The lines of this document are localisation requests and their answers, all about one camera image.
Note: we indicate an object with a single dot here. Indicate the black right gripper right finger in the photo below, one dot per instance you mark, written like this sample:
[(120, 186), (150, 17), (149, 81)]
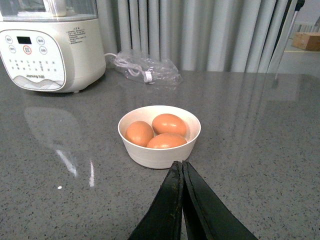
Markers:
[(206, 217)]

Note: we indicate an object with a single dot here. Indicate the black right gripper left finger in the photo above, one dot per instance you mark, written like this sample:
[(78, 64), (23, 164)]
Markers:
[(163, 220)]

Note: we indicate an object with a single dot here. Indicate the brown egg in bowl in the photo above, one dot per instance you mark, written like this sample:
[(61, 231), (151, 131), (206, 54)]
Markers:
[(169, 123), (166, 141), (139, 133)]

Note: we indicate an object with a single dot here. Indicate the brown cardboard box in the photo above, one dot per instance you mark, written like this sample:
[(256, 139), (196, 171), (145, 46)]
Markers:
[(309, 41)]

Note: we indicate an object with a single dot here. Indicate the white round bowl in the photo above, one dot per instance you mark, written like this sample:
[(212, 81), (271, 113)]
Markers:
[(159, 158)]

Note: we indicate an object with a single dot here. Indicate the clear plastic bag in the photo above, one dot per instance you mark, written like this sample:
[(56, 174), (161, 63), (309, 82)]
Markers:
[(140, 67)]

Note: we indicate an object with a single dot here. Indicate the grey pleated curtain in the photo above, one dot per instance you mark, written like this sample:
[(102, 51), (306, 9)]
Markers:
[(200, 35)]

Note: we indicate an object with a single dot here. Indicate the white Joyoung soymilk maker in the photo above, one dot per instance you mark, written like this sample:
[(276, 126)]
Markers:
[(51, 45)]

